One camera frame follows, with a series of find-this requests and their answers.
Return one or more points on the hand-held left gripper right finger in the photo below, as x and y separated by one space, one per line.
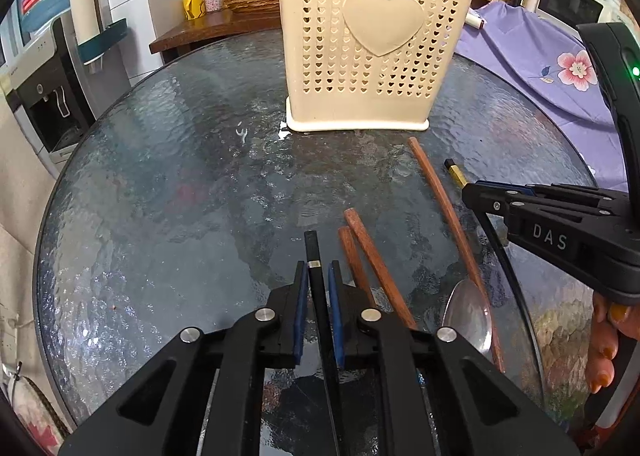
336 316

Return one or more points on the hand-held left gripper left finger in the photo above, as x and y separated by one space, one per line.
300 316

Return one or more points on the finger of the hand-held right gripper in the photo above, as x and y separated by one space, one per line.
487 198
575 192

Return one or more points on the black gold-banded chopstick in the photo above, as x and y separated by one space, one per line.
455 170

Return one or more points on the brown wooden chopstick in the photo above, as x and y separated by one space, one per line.
372 256
440 196
350 256

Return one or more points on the plain black chopstick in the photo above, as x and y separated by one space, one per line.
314 251

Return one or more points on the metal spoon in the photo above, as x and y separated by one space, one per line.
467 316

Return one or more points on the cream perforated utensil holder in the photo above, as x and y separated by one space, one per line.
325 35

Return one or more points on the person's right hand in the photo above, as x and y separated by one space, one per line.
607 336

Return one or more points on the purple floral cloth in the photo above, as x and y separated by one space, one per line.
525 80

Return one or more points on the white microwave oven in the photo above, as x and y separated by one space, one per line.
570 3

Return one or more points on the round patterned cushion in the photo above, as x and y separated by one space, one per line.
35 416

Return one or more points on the dark wooden counter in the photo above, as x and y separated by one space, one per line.
210 28

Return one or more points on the beige cloth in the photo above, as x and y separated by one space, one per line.
20 186

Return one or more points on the yellow mug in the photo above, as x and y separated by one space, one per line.
194 8

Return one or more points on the grey water dispenser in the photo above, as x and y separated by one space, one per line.
45 85

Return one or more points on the white paper cup tube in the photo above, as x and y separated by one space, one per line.
87 15

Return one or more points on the teal wall holder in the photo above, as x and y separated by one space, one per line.
107 40

